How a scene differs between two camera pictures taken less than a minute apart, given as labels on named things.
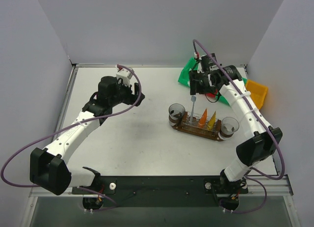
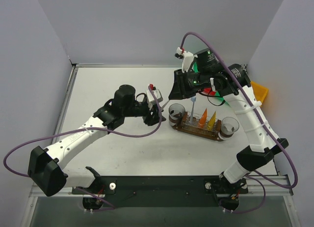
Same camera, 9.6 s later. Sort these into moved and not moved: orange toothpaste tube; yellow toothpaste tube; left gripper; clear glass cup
Moved: left gripper
Not moved: clear glass cup; orange toothpaste tube; yellow toothpaste tube
